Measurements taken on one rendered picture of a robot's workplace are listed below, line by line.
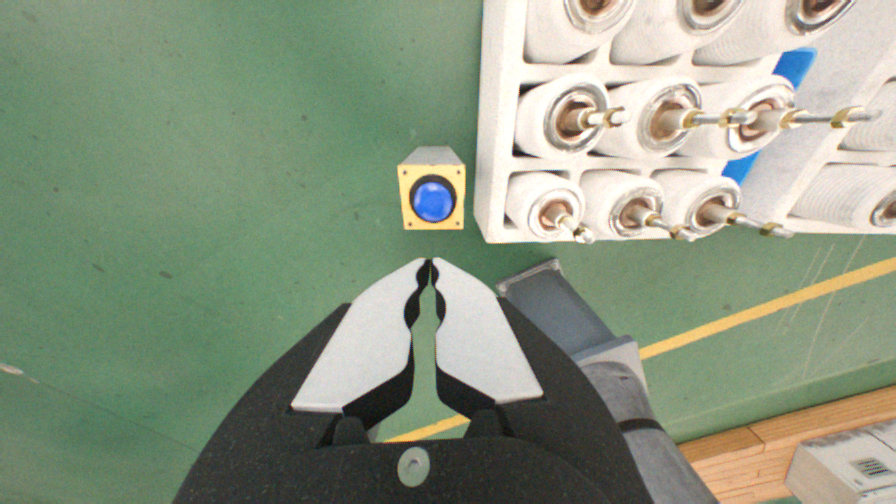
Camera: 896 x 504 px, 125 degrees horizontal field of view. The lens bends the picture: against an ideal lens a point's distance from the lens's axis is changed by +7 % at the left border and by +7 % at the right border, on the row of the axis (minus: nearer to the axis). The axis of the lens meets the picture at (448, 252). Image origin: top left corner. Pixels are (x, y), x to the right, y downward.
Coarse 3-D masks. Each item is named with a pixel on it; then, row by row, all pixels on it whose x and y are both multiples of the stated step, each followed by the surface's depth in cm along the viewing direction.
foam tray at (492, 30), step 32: (512, 0) 29; (512, 32) 30; (512, 64) 32; (544, 64) 32; (576, 64) 36; (608, 64) 32; (672, 64) 33; (736, 64) 35; (768, 64) 33; (480, 96) 47; (512, 96) 33; (480, 128) 48; (512, 128) 35; (480, 160) 48; (512, 160) 37; (544, 160) 37; (576, 160) 38; (608, 160) 38; (640, 160) 38; (672, 160) 38; (704, 160) 38; (480, 192) 49; (480, 224) 49; (512, 224) 45
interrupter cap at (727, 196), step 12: (708, 192) 33; (720, 192) 33; (732, 192) 33; (696, 204) 34; (708, 204) 34; (720, 204) 34; (732, 204) 34; (696, 216) 35; (696, 228) 36; (708, 228) 36; (720, 228) 36
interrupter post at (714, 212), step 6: (714, 204) 34; (708, 210) 34; (714, 210) 34; (720, 210) 33; (726, 210) 32; (732, 210) 32; (738, 210) 32; (708, 216) 34; (714, 216) 33; (720, 216) 33; (726, 216) 32; (720, 222) 33
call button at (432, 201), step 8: (424, 184) 24; (432, 184) 24; (440, 184) 24; (416, 192) 24; (424, 192) 24; (432, 192) 24; (440, 192) 24; (448, 192) 24; (416, 200) 24; (424, 200) 24; (432, 200) 24; (440, 200) 24; (448, 200) 24; (416, 208) 25; (424, 208) 24; (432, 208) 25; (440, 208) 25; (448, 208) 25; (424, 216) 25; (432, 216) 25; (440, 216) 25
